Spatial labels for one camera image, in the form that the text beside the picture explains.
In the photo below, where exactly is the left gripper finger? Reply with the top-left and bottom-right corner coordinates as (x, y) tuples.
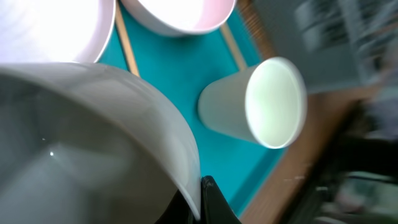
(155, 175), (241, 224)

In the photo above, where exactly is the white cup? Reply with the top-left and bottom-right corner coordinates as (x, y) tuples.
(198, 57), (307, 149)

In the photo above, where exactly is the grey bowl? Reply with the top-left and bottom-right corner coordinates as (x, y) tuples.
(1, 63), (201, 223)

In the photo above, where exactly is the teal serving tray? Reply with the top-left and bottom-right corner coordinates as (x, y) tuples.
(98, 0), (285, 218)

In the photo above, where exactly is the right wooden chopstick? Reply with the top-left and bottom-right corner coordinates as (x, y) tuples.
(220, 22), (248, 71)

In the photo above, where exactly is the wooden chopstick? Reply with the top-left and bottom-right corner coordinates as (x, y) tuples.
(115, 0), (140, 77)
(220, 22), (248, 71)

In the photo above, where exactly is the left wooden chopstick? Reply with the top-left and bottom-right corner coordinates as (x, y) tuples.
(115, 0), (140, 77)

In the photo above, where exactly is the white bowl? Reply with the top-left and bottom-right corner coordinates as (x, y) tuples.
(121, 0), (236, 37)

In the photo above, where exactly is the grey dish rack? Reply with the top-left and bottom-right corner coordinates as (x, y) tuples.
(254, 0), (397, 93)

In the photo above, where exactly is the white plate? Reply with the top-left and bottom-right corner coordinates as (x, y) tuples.
(1, 0), (116, 63)

